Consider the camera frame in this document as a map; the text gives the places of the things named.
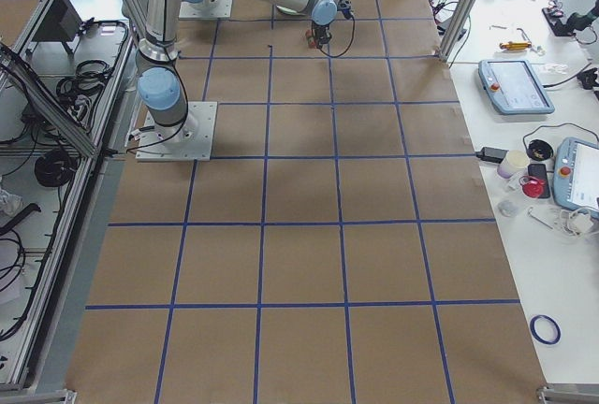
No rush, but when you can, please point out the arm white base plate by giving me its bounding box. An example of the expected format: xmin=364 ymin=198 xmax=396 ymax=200
xmin=135 ymin=101 xmax=217 ymax=162
xmin=179 ymin=0 xmax=233 ymax=21

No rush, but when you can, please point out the blue tape roll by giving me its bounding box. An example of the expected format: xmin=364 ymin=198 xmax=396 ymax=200
xmin=529 ymin=314 xmax=562 ymax=346

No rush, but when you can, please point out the white paper cup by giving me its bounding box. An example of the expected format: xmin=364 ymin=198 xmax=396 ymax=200
xmin=497 ymin=150 xmax=530 ymax=180

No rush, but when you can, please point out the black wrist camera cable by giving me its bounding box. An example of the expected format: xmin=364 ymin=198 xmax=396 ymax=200
xmin=317 ymin=6 xmax=357 ymax=59

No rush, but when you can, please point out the aluminium frame post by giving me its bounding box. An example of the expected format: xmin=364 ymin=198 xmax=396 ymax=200
xmin=438 ymin=0 xmax=476 ymax=62

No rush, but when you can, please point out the light green plate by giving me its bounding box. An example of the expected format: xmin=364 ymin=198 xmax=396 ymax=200
xmin=275 ymin=6 xmax=306 ymax=17

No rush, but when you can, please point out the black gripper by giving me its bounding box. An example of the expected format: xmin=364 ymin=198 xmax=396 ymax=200
xmin=310 ymin=22 xmax=331 ymax=45

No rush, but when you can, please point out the red round object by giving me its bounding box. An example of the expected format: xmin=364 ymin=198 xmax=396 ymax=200
xmin=519 ymin=176 xmax=543 ymax=198

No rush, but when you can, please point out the yellow metal tool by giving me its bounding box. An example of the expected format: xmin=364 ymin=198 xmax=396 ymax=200
xmin=499 ymin=41 xmax=532 ymax=51

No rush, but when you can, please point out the black smartphone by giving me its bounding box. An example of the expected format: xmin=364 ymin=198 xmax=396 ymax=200
xmin=528 ymin=163 xmax=551 ymax=199

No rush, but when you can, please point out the blue teach pendant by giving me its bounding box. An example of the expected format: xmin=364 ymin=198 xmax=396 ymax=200
xmin=552 ymin=137 xmax=598 ymax=219
xmin=477 ymin=59 xmax=555 ymax=115

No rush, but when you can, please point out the red strawberry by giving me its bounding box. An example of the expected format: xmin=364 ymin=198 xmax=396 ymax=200
xmin=305 ymin=30 xmax=316 ymax=48

